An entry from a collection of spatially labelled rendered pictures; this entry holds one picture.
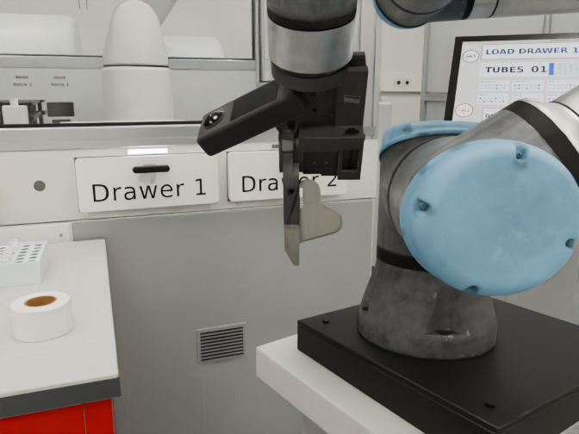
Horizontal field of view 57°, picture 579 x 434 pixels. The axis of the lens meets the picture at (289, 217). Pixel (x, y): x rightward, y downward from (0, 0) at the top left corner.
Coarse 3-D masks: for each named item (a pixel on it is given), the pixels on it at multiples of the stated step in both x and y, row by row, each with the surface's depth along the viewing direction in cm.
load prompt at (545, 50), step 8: (488, 48) 134; (496, 48) 133; (504, 48) 133; (512, 48) 132; (520, 48) 131; (528, 48) 131; (536, 48) 130; (544, 48) 129; (552, 48) 129; (560, 48) 128; (568, 48) 127; (576, 48) 127; (488, 56) 133; (496, 56) 132; (504, 56) 131; (512, 56) 131; (520, 56) 130; (528, 56) 130; (536, 56) 129; (544, 56) 128; (552, 56) 128; (560, 56) 127; (568, 56) 126; (576, 56) 126
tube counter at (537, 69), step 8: (536, 64) 128; (544, 64) 127; (552, 64) 127; (560, 64) 126; (568, 64) 125; (576, 64) 125; (536, 72) 127; (544, 72) 126; (552, 72) 125; (560, 72) 125; (568, 72) 124; (576, 72) 124
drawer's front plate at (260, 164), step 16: (240, 160) 118; (256, 160) 119; (272, 160) 121; (240, 176) 119; (256, 176) 120; (272, 176) 121; (304, 176) 124; (320, 176) 125; (240, 192) 120; (256, 192) 121; (272, 192) 122; (336, 192) 128
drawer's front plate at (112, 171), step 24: (96, 168) 108; (120, 168) 110; (192, 168) 115; (216, 168) 116; (96, 192) 109; (120, 192) 111; (144, 192) 112; (168, 192) 114; (192, 192) 116; (216, 192) 118
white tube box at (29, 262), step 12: (0, 252) 90; (24, 252) 91; (36, 252) 90; (0, 264) 83; (12, 264) 83; (24, 264) 84; (36, 264) 84; (0, 276) 83; (12, 276) 84; (24, 276) 84; (36, 276) 85
